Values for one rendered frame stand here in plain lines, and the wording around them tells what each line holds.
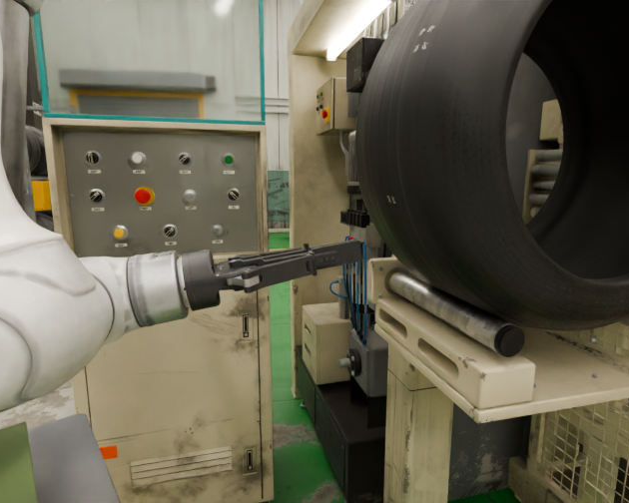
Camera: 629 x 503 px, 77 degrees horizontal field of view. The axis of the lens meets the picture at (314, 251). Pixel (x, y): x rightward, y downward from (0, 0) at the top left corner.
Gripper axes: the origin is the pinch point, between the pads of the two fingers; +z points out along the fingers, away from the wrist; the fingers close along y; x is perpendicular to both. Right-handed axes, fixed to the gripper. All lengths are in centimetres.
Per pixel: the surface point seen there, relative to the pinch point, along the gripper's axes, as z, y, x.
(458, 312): 18.4, -0.4, 12.7
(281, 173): 152, 913, -11
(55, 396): -113, 169, 87
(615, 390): 38.0, -9.7, 26.5
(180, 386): -34, 62, 45
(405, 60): 11.5, -2.9, -23.7
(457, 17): 15.0, -9.1, -26.3
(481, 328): 18.1, -6.2, 13.1
